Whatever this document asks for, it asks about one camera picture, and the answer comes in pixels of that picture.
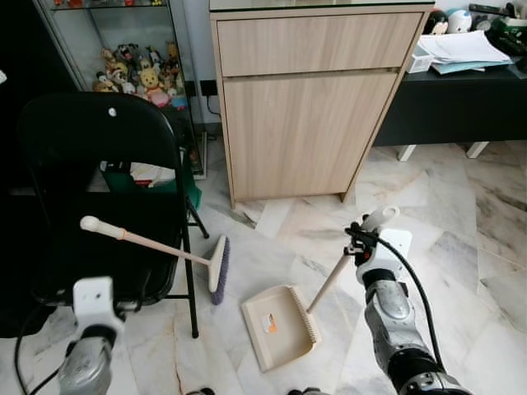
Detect black folding chair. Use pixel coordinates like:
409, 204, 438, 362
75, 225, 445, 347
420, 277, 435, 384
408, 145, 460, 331
17, 91, 212, 340

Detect green bin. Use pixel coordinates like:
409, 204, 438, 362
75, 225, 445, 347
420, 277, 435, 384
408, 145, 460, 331
102, 160, 203, 212

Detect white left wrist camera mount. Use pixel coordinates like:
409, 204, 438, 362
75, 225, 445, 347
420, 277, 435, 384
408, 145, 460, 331
72, 276, 117, 331

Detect glass display cabinet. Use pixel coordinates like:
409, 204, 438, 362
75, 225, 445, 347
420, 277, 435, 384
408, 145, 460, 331
33, 0, 208, 179

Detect black desk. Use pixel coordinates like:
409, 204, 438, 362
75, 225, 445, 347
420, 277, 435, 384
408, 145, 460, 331
374, 64, 527, 162

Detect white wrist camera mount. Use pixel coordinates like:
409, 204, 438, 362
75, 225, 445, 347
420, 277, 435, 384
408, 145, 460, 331
72, 276, 117, 331
374, 228, 413, 273

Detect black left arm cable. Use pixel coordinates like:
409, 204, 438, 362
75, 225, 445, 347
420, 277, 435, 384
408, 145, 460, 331
14, 303, 77, 395

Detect stack of white papers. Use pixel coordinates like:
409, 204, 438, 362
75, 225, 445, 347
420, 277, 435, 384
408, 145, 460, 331
419, 30, 514, 76

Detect light wooden cabinet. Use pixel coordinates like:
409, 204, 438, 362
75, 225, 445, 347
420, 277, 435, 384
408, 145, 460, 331
209, 3, 436, 207

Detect white plastic basket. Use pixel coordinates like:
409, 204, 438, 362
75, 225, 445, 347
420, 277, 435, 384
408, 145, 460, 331
408, 44, 436, 74

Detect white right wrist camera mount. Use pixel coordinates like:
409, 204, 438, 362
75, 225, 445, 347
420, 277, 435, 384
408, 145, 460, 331
374, 228, 413, 273

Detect beige broom with purple bristles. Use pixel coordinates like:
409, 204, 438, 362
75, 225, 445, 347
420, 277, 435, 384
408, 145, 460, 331
80, 215, 232, 307

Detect yellow bear plush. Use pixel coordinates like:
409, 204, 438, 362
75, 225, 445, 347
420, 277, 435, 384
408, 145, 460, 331
138, 67, 162, 93

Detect beige dustpan with long handle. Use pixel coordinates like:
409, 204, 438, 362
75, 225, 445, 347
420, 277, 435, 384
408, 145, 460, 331
240, 205, 403, 374

